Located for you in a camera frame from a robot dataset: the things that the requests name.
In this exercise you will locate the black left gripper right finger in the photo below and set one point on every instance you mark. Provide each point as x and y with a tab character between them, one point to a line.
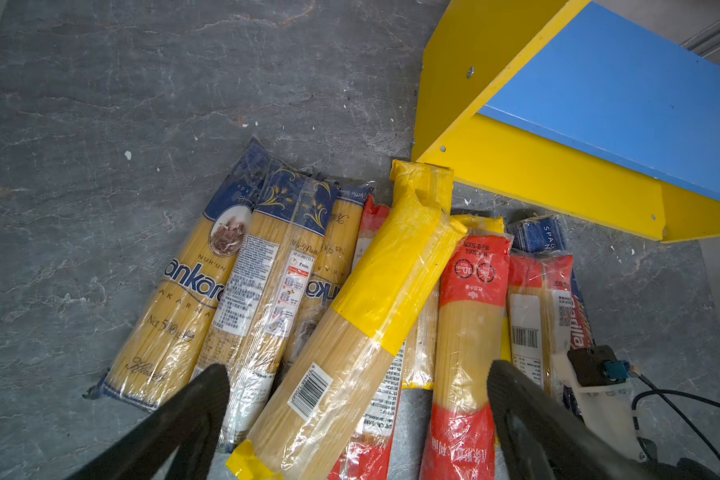
541	440

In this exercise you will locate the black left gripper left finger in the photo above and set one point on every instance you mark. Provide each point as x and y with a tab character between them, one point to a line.
186	428

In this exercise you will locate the yellow topped spaghetti bag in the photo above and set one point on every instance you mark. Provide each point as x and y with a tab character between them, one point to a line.
486	228

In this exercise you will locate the red labelled spaghetti bag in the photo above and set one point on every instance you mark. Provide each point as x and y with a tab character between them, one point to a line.
540	307

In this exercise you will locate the blue Barilla spaghetti box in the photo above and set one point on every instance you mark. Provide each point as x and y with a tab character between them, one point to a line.
544	235

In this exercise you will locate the yellow shelf with coloured boards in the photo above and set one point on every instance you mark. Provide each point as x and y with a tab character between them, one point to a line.
571	107

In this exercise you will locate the blue Ankara spaghetti bag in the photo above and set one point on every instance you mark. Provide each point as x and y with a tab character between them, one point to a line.
159	356

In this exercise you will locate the blue clear spaghetti bag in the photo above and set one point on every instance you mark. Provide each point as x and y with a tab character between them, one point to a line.
264	292

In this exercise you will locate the long yellow spaghetti bag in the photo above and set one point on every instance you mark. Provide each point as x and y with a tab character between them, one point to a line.
308	420

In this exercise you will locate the red clear spaghetti bag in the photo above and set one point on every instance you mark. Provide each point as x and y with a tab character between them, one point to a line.
375	385

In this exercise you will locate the short yellow spaghetti bag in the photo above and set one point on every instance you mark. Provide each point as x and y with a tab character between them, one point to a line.
420	349

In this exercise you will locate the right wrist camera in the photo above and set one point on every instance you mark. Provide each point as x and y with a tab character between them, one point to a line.
604	403

